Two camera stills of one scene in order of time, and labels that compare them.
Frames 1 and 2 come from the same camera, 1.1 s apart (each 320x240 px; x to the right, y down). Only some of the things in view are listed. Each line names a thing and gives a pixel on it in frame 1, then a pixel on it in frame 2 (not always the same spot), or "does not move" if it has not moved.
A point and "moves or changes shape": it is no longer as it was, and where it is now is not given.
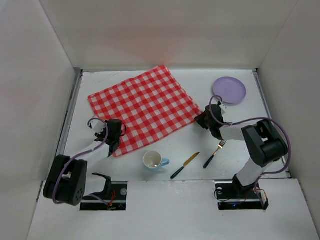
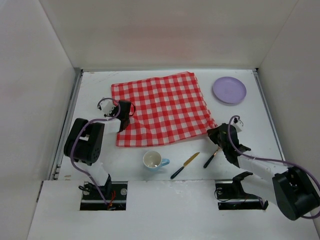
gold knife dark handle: [186, 164] does not move
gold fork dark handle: [220, 146] does not move
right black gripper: [203, 120] to [221, 135]
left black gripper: [116, 141] to [124, 116]
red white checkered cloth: [151, 104] moves or changes shape
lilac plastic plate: [231, 90] does not move
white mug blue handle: [153, 161] does not move
